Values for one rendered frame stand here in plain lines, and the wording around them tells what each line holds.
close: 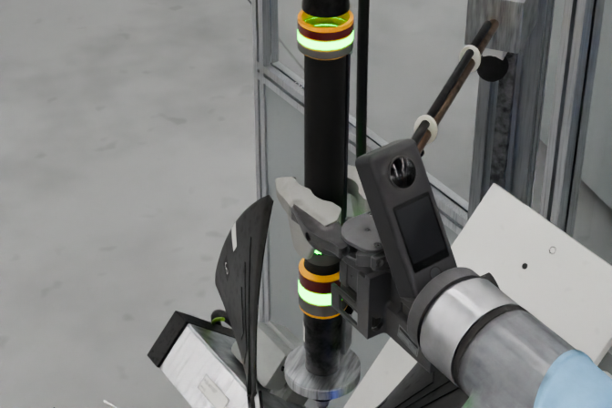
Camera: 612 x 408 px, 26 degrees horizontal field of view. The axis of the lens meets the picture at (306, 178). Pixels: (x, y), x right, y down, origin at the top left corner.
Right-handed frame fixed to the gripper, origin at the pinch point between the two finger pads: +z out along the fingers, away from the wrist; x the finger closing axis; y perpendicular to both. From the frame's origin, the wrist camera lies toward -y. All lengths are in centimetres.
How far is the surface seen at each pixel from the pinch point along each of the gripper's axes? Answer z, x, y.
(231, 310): 31, 10, 41
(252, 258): 25.7, 9.3, 29.0
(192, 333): 43, 10, 52
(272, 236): 121, 71, 108
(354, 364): -4.2, 2.3, 19.6
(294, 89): 111, 70, 66
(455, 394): -7.4, 12.1, 25.8
